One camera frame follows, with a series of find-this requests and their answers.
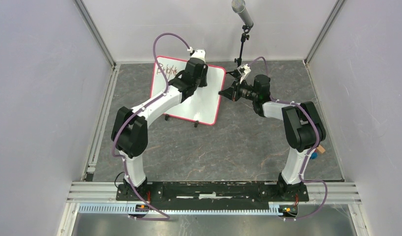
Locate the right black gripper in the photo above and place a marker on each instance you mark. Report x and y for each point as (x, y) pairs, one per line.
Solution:
(232, 93)

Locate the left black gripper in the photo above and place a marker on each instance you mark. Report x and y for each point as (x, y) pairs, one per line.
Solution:
(203, 82)

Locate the pink framed whiteboard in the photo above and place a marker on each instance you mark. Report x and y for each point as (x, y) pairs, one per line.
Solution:
(203, 106)

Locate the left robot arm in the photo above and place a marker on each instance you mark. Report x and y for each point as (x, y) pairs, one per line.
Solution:
(130, 130)

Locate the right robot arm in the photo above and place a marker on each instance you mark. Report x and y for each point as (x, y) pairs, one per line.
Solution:
(302, 124)

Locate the black whiteboard easel stand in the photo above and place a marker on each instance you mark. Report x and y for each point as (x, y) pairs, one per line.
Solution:
(167, 117)

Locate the black microphone tripod stand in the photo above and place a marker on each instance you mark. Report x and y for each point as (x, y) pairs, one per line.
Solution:
(244, 37)

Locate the grey microphone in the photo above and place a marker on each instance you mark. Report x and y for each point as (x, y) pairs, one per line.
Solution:
(239, 7)

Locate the wooden block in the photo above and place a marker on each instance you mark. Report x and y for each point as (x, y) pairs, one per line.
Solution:
(320, 149)

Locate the blue toy brick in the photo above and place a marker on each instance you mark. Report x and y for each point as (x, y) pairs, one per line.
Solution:
(314, 155)

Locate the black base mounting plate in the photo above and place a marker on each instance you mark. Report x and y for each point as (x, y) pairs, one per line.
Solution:
(213, 195)

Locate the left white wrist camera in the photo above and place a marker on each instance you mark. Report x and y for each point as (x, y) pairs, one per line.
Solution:
(197, 53)

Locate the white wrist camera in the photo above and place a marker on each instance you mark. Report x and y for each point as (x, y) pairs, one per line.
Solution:
(197, 53)
(244, 71)

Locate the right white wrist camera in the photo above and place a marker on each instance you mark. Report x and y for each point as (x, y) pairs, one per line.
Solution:
(244, 71)

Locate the slotted cable duct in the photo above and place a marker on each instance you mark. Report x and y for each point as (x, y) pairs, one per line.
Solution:
(140, 209)

